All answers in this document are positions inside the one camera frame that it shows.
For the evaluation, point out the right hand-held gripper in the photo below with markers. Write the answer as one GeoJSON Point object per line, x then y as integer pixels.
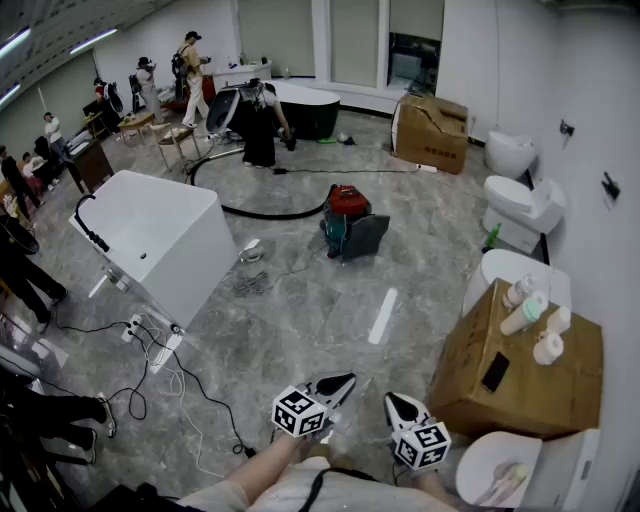
{"type": "Point", "coordinates": [422, 445]}

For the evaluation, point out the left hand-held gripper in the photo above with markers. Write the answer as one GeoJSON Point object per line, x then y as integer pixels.
{"type": "Point", "coordinates": [299, 413]}

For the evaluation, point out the person's right forearm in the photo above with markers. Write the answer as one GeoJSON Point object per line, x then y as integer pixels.
{"type": "Point", "coordinates": [432, 489]}

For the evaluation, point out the person's left forearm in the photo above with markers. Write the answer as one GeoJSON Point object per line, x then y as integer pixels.
{"type": "Point", "coordinates": [270, 465]}

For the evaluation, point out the white toilet with open lid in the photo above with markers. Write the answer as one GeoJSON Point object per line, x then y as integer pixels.
{"type": "Point", "coordinates": [500, 460]}

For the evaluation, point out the person's light grey shirt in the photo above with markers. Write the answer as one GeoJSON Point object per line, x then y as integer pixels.
{"type": "Point", "coordinates": [350, 495]}

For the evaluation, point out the black smartphone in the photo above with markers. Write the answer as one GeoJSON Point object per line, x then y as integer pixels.
{"type": "Point", "coordinates": [495, 372]}

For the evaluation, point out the large closed cardboard box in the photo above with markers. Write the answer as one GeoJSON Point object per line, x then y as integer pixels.
{"type": "Point", "coordinates": [525, 395]}

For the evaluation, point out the white paper roll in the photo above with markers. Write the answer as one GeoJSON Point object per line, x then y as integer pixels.
{"type": "Point", "coordinates": [559, 320]}
{"type": "Point", "coordinates": [548, 349]}

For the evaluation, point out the white bottle with green band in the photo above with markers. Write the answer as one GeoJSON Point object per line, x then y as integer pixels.
{"type": "Point", "coordinates": [522, 315]}

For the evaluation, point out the pale pink bottle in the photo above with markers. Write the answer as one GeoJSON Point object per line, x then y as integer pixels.
{"type": "Point", "coordinates": [519, 291]}

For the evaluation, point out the white power strip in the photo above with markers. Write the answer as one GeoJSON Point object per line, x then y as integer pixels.
{"type": "Point", "coordinates": [131, 328]}
{"type": "Point", "coordinates": [427, 168]}

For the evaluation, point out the white rounded toilet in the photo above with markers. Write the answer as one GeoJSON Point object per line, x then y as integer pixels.
{"type": "Point", "coordinates": [495, 270]}

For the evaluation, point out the white rectangular bathtub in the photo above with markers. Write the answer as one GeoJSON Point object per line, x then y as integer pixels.
{"type": "Point", "coordinates": [190, 240]}

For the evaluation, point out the red vacuum cleaner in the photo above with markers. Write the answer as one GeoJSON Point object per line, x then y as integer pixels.
{"type": "Point", "coordinates": [347, 200]}

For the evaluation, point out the green spray bottle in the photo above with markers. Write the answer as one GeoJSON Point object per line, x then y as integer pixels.
{"type": "Point", "coordinates": [493, 237]}

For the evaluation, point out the white toilet with tank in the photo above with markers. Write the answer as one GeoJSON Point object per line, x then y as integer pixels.
{"type": "Point", "coordinates": [520, 210]}

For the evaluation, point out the metal vacuum tube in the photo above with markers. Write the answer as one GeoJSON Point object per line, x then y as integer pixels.
{"type": "Point", "coordinates": [225, 153]}

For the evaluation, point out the black vacuum floor nozzle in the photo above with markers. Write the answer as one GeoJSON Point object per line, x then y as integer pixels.
{"type": "Point", "coordinates": [288, 141]}

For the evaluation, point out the green brush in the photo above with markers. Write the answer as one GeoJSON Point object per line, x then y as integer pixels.
{"type": "Point", "coordinates": [327, 141]}

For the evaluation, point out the black bathtub faucet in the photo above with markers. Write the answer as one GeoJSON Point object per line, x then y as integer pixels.
{"type": "Point", "coordinates": [92, 232]}

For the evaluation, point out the black oval bathtub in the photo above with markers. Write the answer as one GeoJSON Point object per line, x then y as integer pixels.
{"type": "Point", "coordinates": [310, 117]}

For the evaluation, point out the torn cardboard box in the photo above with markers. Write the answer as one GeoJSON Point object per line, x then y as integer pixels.
{"type": "Point", "coordinates": [430, 145]}

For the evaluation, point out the white egg-shaped toilet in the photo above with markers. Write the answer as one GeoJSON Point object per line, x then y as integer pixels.
{"type": "Point", "coordinates": [507, 155]}

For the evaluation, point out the dark wooden desk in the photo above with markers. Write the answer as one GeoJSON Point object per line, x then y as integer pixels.
{"type": "Point", "coordinates": [95, 162]}

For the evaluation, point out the small wooden table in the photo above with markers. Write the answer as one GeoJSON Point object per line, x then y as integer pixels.
{"type": "Point", "coordinates": [135, 121]}

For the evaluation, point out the white counter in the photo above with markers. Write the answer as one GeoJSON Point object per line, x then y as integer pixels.
{"type": "Point", "coordinates": [240, 75]}

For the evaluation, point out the window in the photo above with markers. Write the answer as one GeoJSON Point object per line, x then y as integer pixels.
{"type": "Point", "coordinates": [414, 62]}

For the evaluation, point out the ceiling light strip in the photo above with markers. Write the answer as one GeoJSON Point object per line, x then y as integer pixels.
{"type": "Point", "coordinates": [15, 42]}
{"type": "Point", "coordinates": [94, 41]}
{"type": "Point", "coordinates": [9, 95]}

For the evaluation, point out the black wall fixture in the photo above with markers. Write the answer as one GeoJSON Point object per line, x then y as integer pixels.
{"type": "Point", "coordinates": [566, 128]}
{"type": "Point", "coordinates": [611, 187]}

